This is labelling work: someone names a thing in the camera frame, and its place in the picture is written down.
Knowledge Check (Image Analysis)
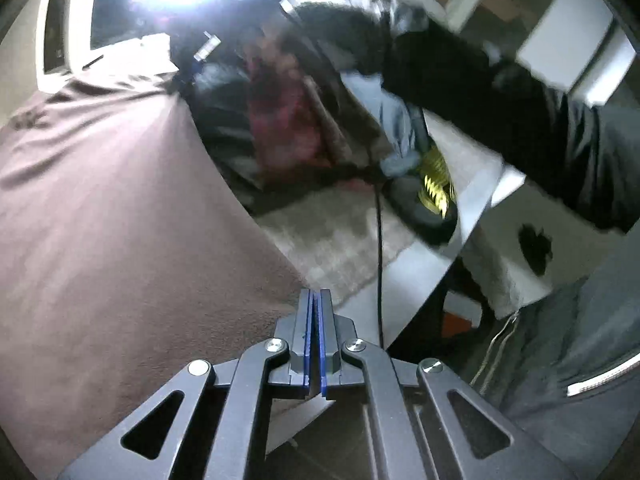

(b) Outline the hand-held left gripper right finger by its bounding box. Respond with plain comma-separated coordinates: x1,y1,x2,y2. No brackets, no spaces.
314,287,576,480

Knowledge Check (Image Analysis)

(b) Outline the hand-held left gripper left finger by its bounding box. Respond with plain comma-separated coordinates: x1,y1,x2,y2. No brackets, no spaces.
57,287,313,480

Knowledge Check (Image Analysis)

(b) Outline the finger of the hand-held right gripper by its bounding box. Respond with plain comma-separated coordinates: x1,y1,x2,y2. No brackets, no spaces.
175,30,223,91

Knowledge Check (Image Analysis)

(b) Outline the brown fleece sweatshirt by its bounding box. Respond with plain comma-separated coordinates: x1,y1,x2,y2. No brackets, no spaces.
0,67,313,476

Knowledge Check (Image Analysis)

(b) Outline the person's right forearm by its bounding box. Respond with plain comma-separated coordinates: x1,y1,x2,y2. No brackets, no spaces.
385,30,640,233

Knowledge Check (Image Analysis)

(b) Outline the plaid woven mat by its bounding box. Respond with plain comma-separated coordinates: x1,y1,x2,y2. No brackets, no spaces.
250,180,441,311

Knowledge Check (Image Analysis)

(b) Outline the maroon garment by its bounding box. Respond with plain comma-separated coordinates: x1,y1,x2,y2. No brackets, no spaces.
245,55,326,171

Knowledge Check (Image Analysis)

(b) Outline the person's grey hoodie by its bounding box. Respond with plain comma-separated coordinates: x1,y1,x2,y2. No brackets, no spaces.
450,255,640,461

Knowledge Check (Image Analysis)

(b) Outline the thin black cable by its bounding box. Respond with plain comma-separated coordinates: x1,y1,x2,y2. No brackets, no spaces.
372,180,386,348

